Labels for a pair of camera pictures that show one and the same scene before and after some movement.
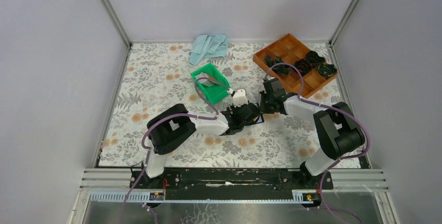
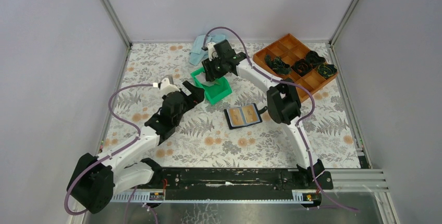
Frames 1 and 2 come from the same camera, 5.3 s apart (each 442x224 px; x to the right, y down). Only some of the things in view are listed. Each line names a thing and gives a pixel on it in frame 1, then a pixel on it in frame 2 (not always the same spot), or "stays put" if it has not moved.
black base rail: x=231 y=184 stays put
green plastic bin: x=217 y=92 stays put
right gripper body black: x=265 y=105 -> x=216 y=67
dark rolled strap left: x=282 y=69 stays put
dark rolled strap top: x=314 y=59 stays put
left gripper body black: x=233 y=109 -> x=176 y=122
